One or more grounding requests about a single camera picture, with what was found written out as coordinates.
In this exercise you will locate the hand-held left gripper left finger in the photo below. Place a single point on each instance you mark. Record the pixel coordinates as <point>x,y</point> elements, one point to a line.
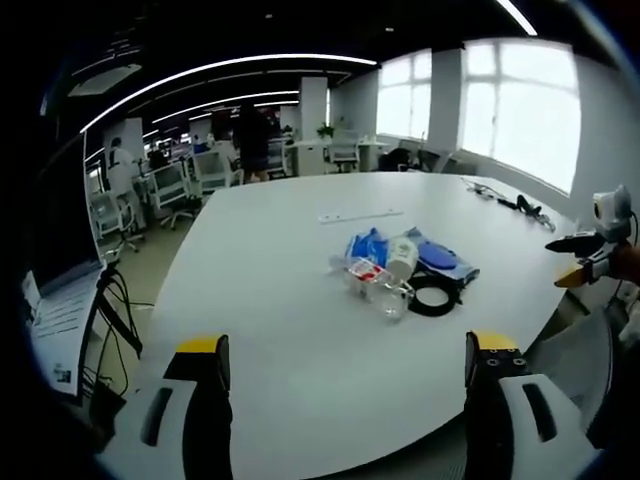
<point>205,415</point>

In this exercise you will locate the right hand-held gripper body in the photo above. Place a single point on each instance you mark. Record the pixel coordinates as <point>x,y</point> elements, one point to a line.
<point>611,207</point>

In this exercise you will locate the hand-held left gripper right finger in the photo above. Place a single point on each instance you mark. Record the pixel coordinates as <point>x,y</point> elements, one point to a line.
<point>492,415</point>

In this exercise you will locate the large blue packet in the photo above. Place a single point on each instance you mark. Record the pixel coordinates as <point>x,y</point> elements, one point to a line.
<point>442,260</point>

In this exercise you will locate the black tape roll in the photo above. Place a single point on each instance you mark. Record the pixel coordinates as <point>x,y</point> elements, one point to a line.
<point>417,302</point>

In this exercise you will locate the white bottle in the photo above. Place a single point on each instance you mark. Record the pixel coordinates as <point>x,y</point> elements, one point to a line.
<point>404,257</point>

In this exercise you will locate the clear plastic bottle red label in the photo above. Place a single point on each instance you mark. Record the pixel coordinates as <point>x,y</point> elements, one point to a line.
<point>372,280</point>

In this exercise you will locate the small blue white packet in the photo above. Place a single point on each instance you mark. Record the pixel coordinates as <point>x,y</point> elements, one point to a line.
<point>367,247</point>

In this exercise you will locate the large window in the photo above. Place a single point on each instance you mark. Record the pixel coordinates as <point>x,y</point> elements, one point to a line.
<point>520,107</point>

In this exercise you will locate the white table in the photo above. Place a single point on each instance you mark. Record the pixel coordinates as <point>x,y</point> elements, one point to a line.
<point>280,280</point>

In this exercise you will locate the open laptop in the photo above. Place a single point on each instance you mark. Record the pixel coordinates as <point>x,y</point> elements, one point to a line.
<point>60,300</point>

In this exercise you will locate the black office chair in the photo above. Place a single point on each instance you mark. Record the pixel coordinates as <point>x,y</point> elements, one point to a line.
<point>397,160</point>

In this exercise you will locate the white office chair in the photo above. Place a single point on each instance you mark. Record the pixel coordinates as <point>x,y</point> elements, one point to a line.
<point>170,192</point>
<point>112,220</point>
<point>215,170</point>
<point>345,152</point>

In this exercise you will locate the white flat strip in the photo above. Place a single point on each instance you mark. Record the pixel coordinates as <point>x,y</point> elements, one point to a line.
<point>360,216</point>

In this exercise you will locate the narrow window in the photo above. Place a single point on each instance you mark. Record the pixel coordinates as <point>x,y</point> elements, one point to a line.
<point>404,95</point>

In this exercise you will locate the green potted plant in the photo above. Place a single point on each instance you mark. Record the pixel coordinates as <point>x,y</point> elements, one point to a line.
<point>326,131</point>

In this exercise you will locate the long curved ceiling light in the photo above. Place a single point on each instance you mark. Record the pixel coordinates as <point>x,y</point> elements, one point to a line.
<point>200,82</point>

